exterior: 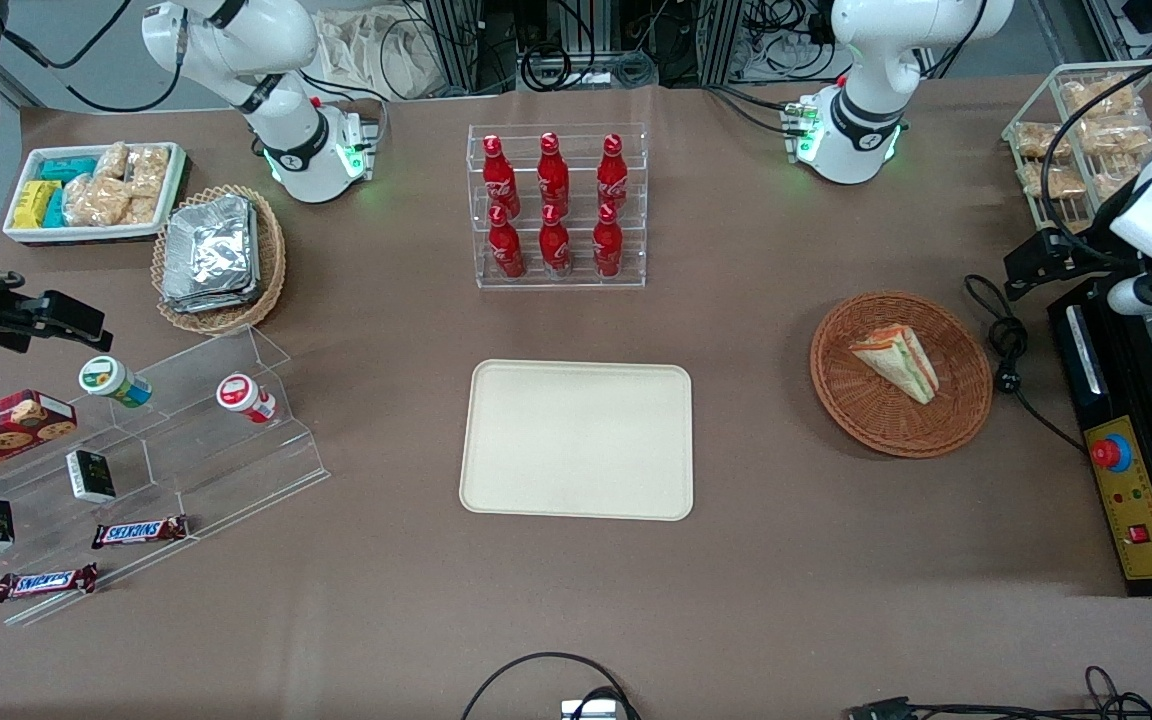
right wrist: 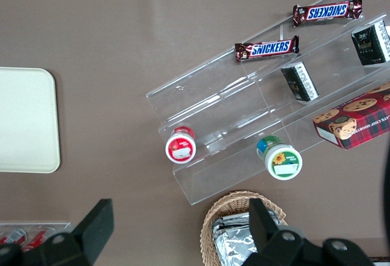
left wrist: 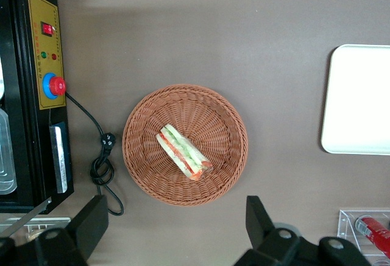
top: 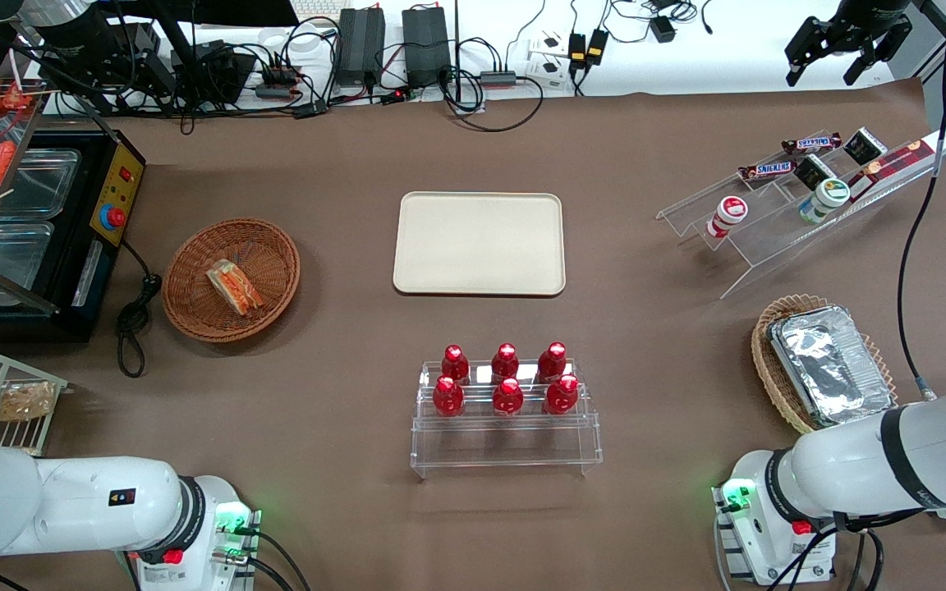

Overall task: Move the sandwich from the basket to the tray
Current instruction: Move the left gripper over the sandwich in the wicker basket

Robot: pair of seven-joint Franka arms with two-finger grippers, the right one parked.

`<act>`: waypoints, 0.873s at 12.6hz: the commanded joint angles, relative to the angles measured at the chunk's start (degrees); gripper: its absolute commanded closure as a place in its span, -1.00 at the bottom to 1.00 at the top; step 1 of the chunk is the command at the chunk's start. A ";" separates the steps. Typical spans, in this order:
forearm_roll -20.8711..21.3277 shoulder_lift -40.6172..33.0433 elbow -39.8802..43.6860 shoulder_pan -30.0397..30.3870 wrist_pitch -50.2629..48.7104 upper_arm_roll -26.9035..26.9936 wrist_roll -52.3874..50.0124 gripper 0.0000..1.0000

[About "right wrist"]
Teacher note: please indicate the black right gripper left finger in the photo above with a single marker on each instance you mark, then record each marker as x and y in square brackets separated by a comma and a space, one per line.
[91, 229]

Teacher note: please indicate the red lid jar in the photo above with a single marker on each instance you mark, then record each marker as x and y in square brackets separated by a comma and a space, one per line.
[180, 148]

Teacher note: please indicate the clear acrylic stepped shelf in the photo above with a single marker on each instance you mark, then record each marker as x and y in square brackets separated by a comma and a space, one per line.
[222, 104]

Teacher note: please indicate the Snickers chocolate bar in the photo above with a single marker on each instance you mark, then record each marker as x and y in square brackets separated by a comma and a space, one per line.
[327, 11]
[269, 48]

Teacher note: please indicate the dark green tea box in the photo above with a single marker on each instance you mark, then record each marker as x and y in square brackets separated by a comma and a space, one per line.
[370, 45]
[300, 81]

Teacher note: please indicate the red soda can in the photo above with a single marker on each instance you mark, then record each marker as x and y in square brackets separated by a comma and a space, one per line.
[12, 237]
[36, 239]

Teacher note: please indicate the green sunflower lid jar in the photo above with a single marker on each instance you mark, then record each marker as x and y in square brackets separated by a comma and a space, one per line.
[281, 161]

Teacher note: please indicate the clear acrylic can holder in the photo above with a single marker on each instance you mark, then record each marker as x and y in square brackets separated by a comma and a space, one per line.
[33, 226]

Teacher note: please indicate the red tartan cookie box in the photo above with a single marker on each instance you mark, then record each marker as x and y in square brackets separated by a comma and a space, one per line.
[356, 120]

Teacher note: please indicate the tan wicker basket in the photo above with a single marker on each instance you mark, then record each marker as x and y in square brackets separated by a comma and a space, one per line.
[210, 232]

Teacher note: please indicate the cream plastic tray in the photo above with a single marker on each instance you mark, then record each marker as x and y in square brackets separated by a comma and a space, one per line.
[27, 120]

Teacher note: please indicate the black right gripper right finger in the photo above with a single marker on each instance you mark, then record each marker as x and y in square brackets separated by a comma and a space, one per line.
[268, 235]

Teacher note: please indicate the silver foil packet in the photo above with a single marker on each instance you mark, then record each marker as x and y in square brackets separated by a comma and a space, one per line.
[234, 247]
[234, 218]

